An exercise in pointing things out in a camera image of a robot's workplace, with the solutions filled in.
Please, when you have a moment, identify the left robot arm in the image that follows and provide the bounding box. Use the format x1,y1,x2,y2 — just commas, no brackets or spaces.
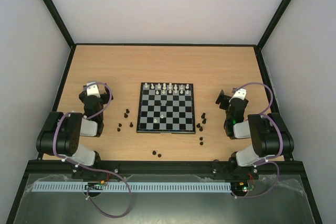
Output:
36,82,113,170

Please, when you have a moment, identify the circuit board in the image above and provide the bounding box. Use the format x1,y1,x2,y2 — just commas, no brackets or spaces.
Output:
84,180,109,190
232,180,256,192

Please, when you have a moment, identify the right circuit board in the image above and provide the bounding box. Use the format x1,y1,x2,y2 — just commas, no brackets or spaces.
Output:
232,180,256,192

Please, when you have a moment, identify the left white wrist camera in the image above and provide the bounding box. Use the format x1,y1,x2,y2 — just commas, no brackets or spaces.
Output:
86,81,100,98

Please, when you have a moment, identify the black and silver chessboard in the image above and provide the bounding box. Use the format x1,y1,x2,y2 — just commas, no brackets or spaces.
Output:
136,82,196,134

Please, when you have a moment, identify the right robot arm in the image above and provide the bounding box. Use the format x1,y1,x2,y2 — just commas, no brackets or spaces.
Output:
216,89,294,178

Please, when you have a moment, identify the left circuit board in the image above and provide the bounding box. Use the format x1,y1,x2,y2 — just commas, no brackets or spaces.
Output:
84,180,109,190

